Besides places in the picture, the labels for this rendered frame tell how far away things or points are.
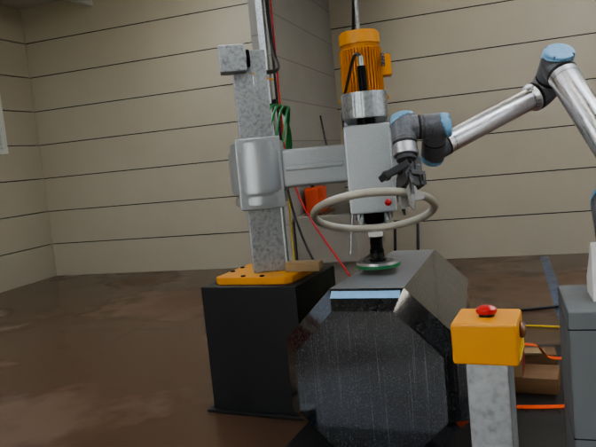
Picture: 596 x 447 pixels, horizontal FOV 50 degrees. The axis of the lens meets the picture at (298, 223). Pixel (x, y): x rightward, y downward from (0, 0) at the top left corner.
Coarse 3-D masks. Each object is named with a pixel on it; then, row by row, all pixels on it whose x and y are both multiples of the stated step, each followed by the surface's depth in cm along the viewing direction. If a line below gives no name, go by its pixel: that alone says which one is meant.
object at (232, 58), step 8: (224, 48) 350; (232, 48) 351; (240, 48) 351; (224, 56) 351; (232, 56) 351; (240, 56) 352; (248, 56) 353; (224, 64) 351; (232, 64) 352; (240, 64) 352; (248, 64) 355; (224, 72) 352; (232, 72) 353; (240, 72) 356
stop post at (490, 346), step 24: (504, 312) 125; (456, 336) 121; (480, 336) 119; (504, 336) 117; (456, 360) 121; (480, 360) 120; (504, 360) 118; (480, 384) 122; (504, 384) 120; (480, 408) 123; (504, 408) 121; (480, 432) 123; (504, 432) 122
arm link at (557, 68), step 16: (560, 48) 242; (544, 64) 244; (560, 64) 239; (544, 80) 249; (560, 80) 237; (576, 80) 233; (560, 96) 237; (576, 96) 230; (592, 96) 228; (576, 112) 228; (592, 112) 224; (592, 128) 222; (592, 144) 221
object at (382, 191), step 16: (352, 192) 225; (368, 192) 223; (384, 192) 223; (400, 192) 224; (320, 208) 235; (432, 208) 242; (320, 224) 255; (336, 224) 263; (384, 224) 266; (400, 224) 263
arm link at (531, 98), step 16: (528, 96) 251; (544, 96) 251; (496, 112) 248; (512, 112) 249; (464, 128) 244; (480, 128) 246; (496, 128) 250; (448, 144) 242; (464, 144) 245; (432, 160) 243
